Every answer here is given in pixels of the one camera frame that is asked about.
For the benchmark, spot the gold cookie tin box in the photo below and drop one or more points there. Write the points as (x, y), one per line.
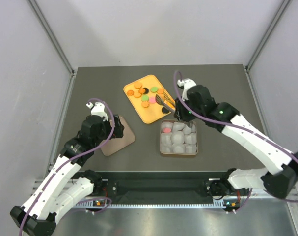
(190, 135)

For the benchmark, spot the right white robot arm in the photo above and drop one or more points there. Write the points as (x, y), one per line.
(280, 172)

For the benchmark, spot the green cookie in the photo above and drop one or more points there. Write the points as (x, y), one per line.
(154, 89)
(144, 98)

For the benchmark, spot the orange cookie right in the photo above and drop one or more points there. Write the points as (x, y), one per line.
(160, 91)

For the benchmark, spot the brown flower cookie left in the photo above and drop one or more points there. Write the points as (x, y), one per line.
(130, 92)

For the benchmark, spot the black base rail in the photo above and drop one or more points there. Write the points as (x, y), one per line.
(157, 188)

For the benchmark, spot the orange cookie centre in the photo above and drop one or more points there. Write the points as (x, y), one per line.
(138, 93)

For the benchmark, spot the orange fish cookie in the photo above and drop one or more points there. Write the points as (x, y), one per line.
(172, 104)

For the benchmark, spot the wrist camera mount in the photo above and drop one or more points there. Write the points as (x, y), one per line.
(97, 109)
(186, 84)

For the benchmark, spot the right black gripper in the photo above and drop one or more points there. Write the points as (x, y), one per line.
(180, 109)

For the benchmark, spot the orange flower cookie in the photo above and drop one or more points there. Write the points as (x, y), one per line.
(145, 104)

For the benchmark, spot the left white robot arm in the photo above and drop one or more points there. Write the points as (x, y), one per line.
(40, 214)

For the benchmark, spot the orange round cookie top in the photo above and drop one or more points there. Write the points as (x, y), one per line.
(137, 85)

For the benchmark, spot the orange plastic tray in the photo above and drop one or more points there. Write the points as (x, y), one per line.
(142, 95)

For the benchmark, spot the black sandwich cookie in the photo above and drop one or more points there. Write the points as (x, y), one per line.
(165, 111)
(144, 90)

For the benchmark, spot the gold tin lid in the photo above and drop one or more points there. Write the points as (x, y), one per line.
(115, 145)

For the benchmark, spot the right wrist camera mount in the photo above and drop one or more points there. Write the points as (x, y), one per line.
(186, 84)

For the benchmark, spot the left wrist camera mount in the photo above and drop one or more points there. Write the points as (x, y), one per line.
(97, 109)

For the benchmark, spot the pink sandwich cookie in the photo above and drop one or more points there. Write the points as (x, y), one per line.
(167, 130)

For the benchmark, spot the metal tongs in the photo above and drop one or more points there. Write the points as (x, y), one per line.
(163, 100)

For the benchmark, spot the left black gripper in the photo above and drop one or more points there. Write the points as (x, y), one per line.
(119, 132)

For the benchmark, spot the white paper cup centre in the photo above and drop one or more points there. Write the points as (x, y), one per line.
(177, 137)

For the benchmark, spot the white paper cup lower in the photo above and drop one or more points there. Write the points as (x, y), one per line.
(179, 148)

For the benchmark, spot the white paper cup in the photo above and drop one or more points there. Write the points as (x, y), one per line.
(179, 148)
(177, 137)
(166, 139)

